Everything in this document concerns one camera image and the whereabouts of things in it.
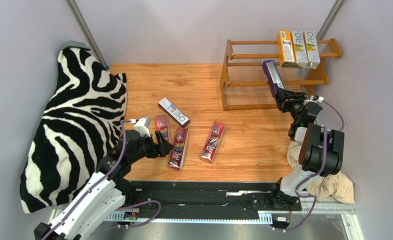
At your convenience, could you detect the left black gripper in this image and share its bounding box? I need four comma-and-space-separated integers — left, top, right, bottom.
129, 130, 174, 163

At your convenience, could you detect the silver yellow R.O.C.S. toothpaste box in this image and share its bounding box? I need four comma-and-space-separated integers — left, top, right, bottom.
291, 30, 309, 69

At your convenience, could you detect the orange white R.O.C.S. toothpaste box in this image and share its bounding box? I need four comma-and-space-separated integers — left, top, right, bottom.
303, 30, 321, 69

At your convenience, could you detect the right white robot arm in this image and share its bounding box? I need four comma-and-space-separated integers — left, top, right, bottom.
269, 86, 345, 210

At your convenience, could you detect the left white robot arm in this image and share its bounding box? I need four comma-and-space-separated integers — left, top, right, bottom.
34, 130, 174, 240

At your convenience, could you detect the orange wooden shelf rack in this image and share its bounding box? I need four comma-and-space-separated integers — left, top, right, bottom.
219, 38, 343, 110

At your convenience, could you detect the red 3D toothpaste box left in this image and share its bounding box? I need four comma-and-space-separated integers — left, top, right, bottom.
167, 127, 189, 170

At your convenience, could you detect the red 3d toothpaste box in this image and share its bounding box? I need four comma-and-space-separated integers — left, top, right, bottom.
200, 121, 226, 163
167, 127, 189, 170

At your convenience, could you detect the small red toothpaste box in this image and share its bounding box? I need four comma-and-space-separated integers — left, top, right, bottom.
155, 114, 170, 142

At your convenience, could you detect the purple white R.O.C.S. toothpaste box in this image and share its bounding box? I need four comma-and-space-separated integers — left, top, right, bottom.
158, 97, 191, 128

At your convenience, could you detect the red 3D toothpaste box right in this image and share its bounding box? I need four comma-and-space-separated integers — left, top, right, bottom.
200, 121, 226, 163

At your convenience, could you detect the zebra pattern cushion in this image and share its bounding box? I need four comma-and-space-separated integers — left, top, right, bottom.
19, 43, 128, 214

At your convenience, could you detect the beige crumpled cloth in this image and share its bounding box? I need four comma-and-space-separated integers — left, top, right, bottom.
286, 141, 355, 205

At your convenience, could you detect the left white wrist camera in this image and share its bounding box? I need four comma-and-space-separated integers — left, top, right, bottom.
133, 116, 151, 137

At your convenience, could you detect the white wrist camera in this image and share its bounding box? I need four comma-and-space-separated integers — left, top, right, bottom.
307, 94, 324, 104
133, 116, 151, 137

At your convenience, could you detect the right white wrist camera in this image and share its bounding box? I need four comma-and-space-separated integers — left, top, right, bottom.
307, 94, 324, 104

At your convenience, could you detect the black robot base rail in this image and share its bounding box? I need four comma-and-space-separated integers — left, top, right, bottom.
117, 181, 302, 228

